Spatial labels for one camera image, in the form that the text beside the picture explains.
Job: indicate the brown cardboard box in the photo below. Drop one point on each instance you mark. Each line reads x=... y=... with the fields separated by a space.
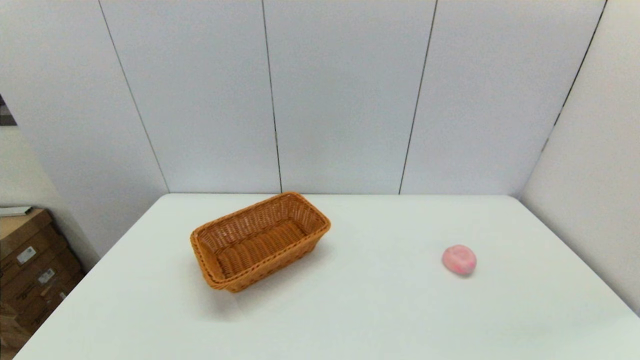
x=55 y=275
x=20 y=227
x=35 y=312

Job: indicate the brown woven wicker basket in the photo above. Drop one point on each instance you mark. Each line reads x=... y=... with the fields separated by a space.
x=260 y=245

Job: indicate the white flat paper stack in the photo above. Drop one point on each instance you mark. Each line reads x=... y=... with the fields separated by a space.
x=14 y=210

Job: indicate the dark striped wall fixture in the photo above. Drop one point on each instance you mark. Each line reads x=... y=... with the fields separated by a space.
x=5 y=115

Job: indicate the pink peach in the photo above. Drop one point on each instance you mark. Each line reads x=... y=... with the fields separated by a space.
x=459 y=260

